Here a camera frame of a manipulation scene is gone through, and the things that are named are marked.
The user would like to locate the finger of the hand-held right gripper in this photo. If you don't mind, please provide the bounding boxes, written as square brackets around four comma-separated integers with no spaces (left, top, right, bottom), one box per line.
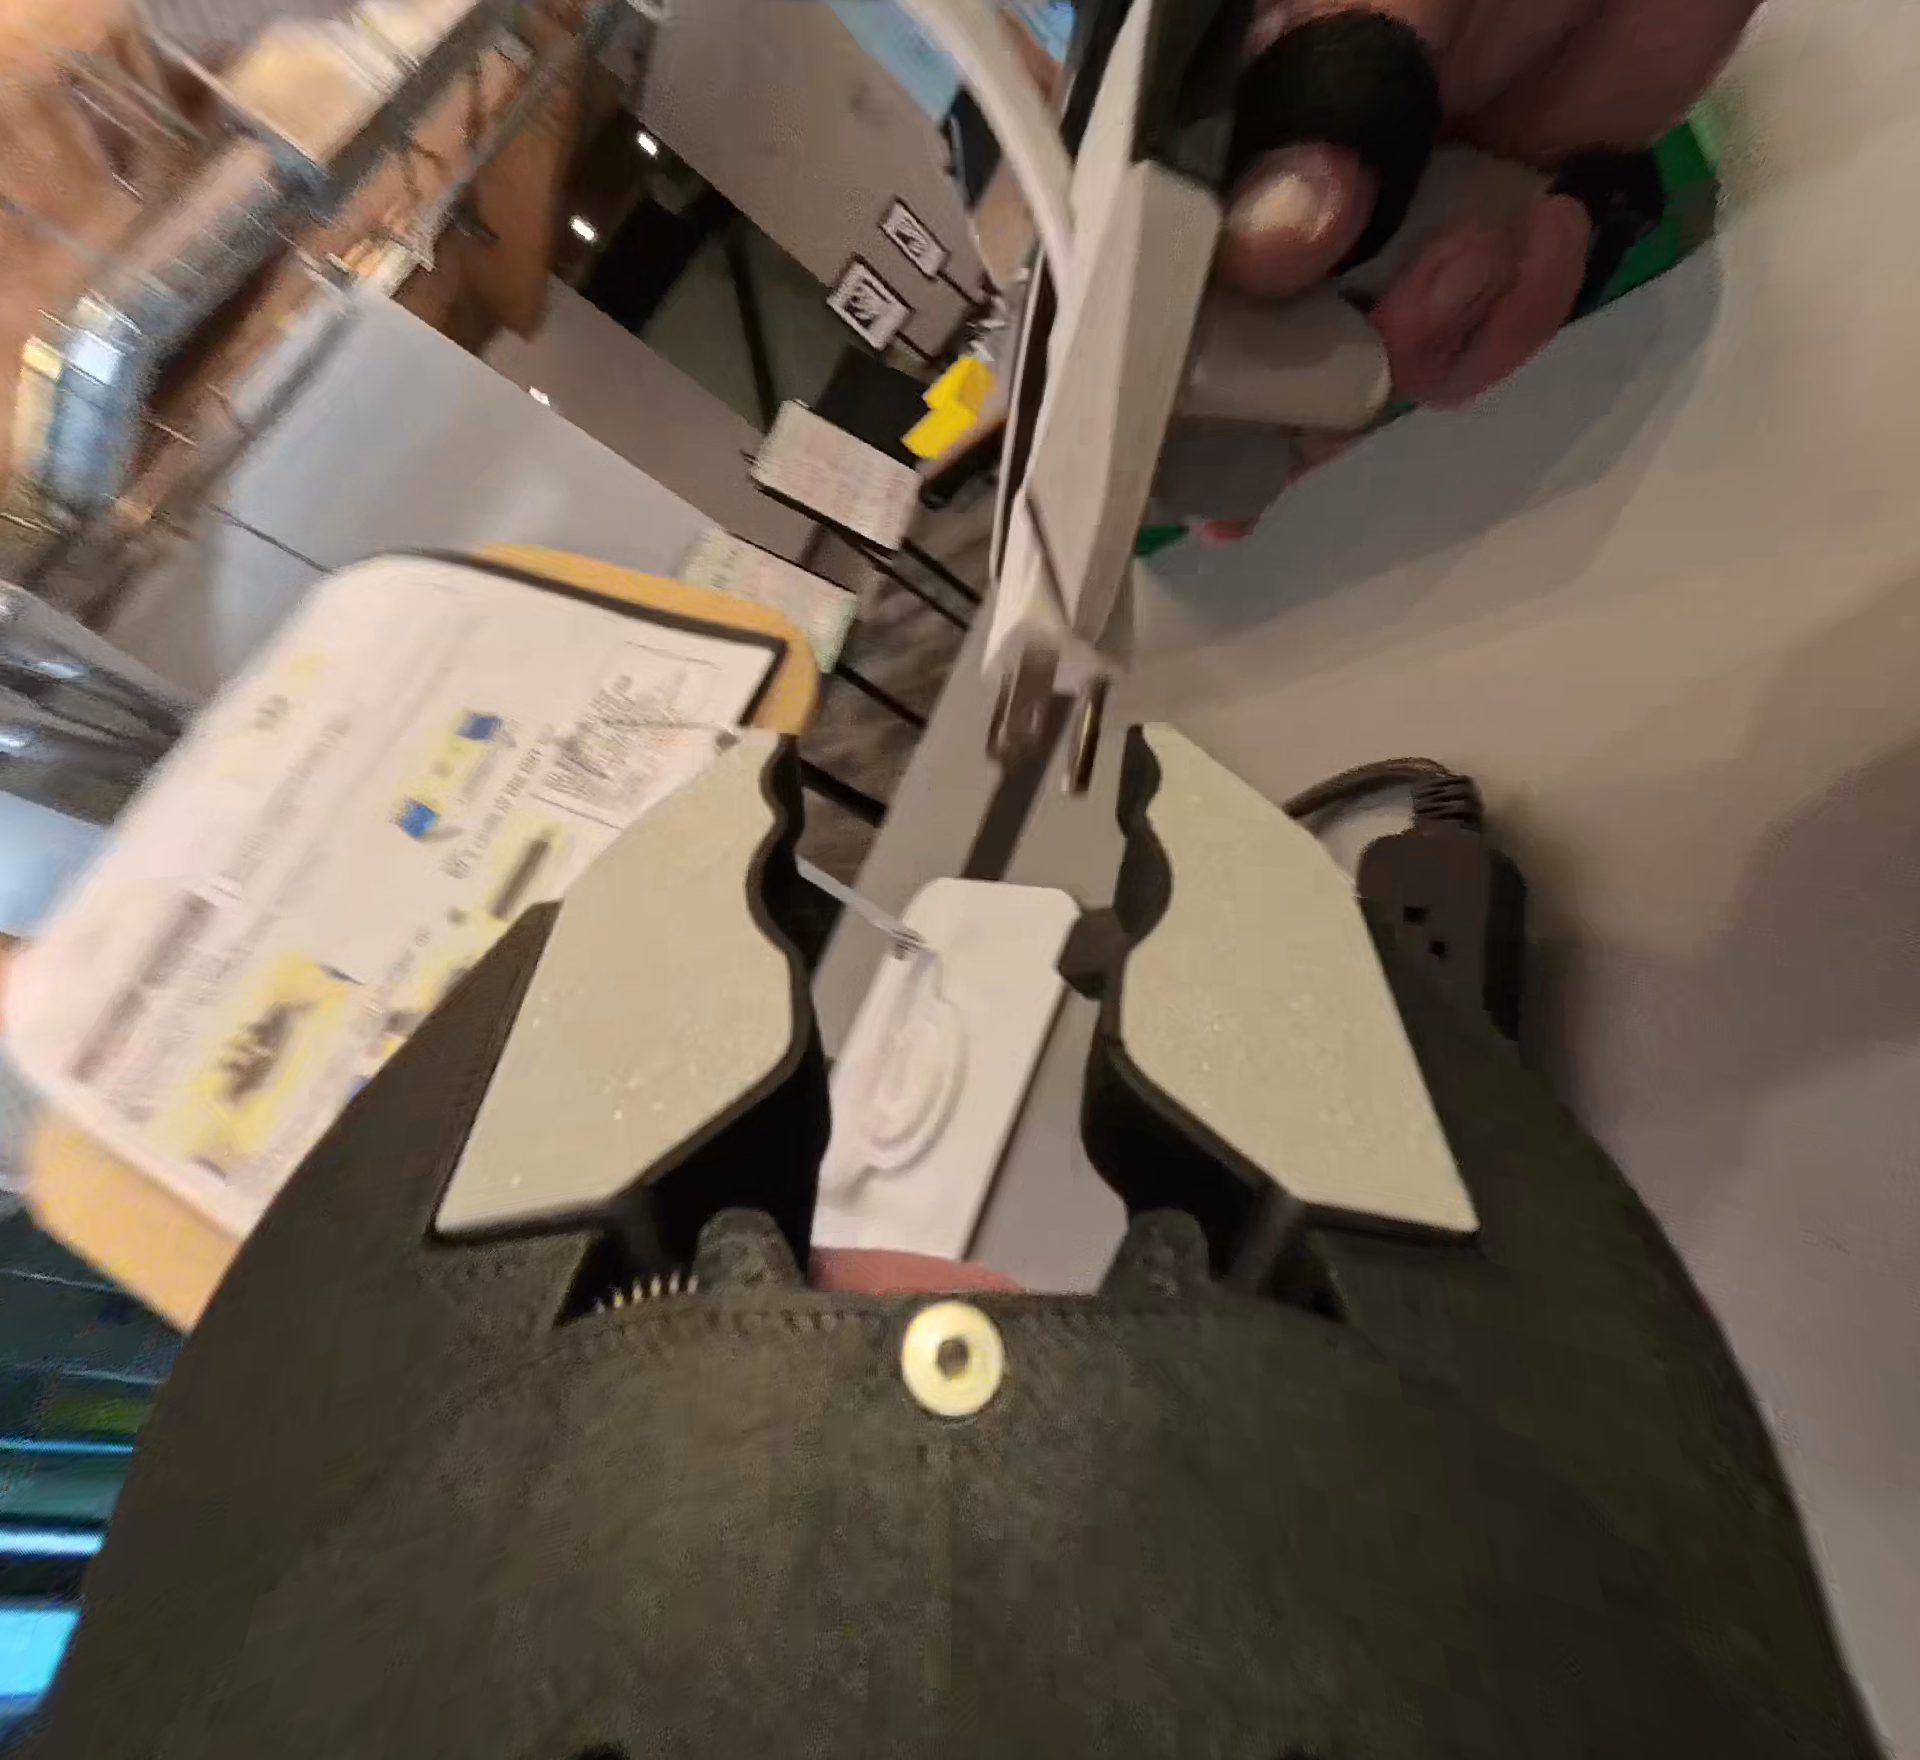
[980,0,1228,678]

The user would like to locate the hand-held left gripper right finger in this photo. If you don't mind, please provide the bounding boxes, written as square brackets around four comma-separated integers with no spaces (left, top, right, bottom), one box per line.
[1055,722,1480,1275]

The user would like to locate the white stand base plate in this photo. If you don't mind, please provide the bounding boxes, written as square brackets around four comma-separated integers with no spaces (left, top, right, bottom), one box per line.
[817,876,1084,1259]

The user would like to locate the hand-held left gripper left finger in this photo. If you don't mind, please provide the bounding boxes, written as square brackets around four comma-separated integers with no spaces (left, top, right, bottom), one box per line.
[429,730,835,1268]

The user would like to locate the white printed sign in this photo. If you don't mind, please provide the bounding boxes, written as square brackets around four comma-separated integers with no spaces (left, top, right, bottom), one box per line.
[747,400,920,550]
[672,534,857,652]

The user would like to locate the black power strip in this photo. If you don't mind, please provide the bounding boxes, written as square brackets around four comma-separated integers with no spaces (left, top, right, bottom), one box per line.
[1344,802,1535,1085]

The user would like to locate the printed instruction sheet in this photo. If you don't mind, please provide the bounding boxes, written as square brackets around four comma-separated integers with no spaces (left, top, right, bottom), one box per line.
[0,560,789,1230]

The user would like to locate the white power cord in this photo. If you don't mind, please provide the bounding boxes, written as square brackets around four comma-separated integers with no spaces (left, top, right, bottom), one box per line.
[344,0,1126,802]

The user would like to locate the wooden document board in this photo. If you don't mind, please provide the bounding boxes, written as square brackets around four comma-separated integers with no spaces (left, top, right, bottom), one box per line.
[23,542,823,1331]

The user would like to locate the yellow block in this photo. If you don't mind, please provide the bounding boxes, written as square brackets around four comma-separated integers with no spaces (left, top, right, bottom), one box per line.
[898,350,1004,462]

